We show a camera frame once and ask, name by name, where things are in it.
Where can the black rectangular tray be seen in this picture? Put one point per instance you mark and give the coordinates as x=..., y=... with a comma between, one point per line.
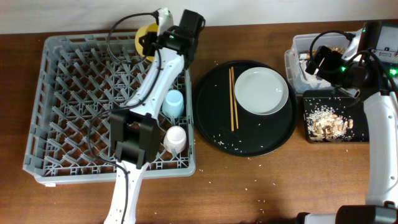
x=343, y=105

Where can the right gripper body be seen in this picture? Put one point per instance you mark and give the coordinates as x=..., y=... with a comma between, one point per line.
x=333, y=70

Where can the gold foil wrapper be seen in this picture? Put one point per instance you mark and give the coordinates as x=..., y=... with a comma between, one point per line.
x=306, y=55

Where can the pink and white cup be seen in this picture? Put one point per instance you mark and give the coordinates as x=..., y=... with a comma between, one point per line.
x=175, y=139

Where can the clear plastic waste bin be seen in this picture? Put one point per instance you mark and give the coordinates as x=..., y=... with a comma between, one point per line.
x=301, y=44

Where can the grey plastic dishwasher rack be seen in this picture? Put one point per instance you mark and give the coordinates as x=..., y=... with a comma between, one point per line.
x=81, y=77

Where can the crumpled white paper waste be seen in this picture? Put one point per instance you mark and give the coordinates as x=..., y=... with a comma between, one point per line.
x=314, y=82

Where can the yellow plastic bowl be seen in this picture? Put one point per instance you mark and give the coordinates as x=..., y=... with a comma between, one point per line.
x=142, y=31

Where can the white round plate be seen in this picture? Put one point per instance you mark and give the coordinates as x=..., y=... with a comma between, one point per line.
x=261, y=91

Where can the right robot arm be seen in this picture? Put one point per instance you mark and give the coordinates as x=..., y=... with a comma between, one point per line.
x=348, y=81

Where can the round black tray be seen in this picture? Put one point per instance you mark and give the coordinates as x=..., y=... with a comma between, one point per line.
x=257, y=134

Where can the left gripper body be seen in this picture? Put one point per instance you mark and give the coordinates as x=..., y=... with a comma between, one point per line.
x=152, y=46

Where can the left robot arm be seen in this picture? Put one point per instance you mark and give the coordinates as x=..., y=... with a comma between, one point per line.
x=135, y=133

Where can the pile of food scraps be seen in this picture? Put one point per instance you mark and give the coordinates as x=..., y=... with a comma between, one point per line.
x=324, y=125

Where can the light blue plastic cup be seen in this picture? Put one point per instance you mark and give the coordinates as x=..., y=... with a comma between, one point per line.
x=173, y=104

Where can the wooden chopstick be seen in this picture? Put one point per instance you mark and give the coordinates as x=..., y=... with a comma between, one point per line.
x=234, y=98
x=231, y=101

